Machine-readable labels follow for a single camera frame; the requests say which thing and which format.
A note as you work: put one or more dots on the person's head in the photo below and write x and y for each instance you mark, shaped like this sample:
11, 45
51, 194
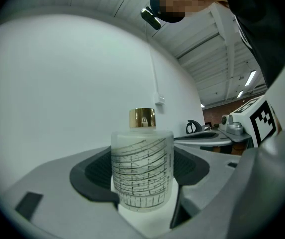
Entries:
177, 1

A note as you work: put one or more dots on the long ceiling light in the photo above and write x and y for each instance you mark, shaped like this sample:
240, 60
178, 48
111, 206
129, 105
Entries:
240, 93
249, 77

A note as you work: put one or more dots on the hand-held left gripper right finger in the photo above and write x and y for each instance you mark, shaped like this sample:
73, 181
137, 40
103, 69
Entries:
232, 195

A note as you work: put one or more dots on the black office chair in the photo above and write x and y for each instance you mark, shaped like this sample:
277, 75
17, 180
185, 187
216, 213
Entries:
189, 127

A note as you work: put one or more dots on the frosted glass bottle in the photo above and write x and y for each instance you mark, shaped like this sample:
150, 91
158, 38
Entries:
142, 163

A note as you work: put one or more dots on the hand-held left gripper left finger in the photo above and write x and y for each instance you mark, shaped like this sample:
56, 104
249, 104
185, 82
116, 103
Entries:
65, 215

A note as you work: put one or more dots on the person's black top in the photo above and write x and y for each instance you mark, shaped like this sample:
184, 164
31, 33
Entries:
269, 21

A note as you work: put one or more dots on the black head-mounted camera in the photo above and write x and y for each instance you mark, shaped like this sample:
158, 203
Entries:
150, 17

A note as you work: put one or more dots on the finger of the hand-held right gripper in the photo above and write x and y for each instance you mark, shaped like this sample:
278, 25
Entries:
207, 139

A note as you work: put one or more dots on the white wall junction box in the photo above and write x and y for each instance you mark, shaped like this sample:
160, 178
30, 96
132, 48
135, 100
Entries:
160, 98

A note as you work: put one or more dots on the white wall conduit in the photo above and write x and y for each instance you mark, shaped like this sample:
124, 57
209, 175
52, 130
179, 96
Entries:
153, 63

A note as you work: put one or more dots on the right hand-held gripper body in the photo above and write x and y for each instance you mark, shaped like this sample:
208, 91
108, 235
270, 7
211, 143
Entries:
247, 123

